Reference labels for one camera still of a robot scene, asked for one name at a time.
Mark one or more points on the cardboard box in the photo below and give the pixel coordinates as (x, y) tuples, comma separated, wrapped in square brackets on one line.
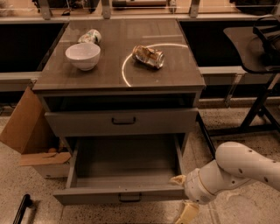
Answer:
[(29, 133)]

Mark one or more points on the black bar on floor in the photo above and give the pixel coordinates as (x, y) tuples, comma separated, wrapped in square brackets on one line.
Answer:
[(26, 202)]

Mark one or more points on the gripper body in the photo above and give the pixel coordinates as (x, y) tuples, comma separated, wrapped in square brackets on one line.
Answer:
[(194, 186)]

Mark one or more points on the white ceramic bowl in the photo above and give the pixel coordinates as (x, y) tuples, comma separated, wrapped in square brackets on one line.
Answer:
[(83, 56)]

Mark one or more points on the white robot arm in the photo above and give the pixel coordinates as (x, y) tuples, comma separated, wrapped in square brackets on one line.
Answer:
[(235, 165)]

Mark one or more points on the grey drawer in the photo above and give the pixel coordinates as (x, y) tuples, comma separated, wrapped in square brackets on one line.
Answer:
[(122, 122), (123, 169)]

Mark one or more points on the grey drawer cabinet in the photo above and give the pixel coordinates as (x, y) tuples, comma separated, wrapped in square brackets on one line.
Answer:
[(118, 82)]

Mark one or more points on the black metal table stand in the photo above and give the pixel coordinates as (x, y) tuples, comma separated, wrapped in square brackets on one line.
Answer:
[(257, 109)]

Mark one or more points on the crushed soda can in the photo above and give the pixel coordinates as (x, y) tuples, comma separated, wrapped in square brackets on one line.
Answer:
[(148, 56)]

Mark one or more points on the black chair with tablet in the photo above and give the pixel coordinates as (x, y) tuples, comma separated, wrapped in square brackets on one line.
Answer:
[(257, 45)]

